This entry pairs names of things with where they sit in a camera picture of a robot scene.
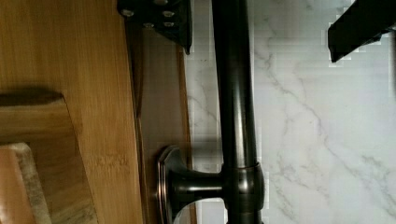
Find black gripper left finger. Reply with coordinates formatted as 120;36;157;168
117;0;192;54

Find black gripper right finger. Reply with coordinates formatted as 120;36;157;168
328;0;396;63

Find wooden drawer front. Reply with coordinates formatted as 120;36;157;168
125;23;191;224

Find dark metal drawer handle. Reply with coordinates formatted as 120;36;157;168
157;0;265;224

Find wooden drawer box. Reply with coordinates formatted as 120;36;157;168
1;0;144;224

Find wooden tea bag holder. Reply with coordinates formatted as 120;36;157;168
0;90;98;224

